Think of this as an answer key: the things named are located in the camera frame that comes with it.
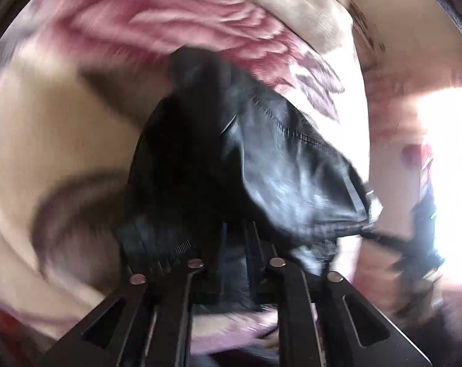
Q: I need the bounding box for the pink floral curtain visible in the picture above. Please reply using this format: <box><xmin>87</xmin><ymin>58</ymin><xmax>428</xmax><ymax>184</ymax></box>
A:
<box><xmin>353</xmin><ymin>0</ymin><xmax>462</xmax><ymax>154</ymax></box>

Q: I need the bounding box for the floral fleece bed blanket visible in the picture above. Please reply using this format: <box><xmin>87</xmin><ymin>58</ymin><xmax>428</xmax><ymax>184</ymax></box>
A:
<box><xmin>0</xmin><ymin>0</ymin><xmax>374</xmax><ymax>356</ymax></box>

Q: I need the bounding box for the black leather jacket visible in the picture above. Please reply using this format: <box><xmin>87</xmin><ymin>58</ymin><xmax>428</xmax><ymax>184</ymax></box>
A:
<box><xmin>116</xmin><ymin>47</ymin><xmax>375</xmax><ymax>314</ymax></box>

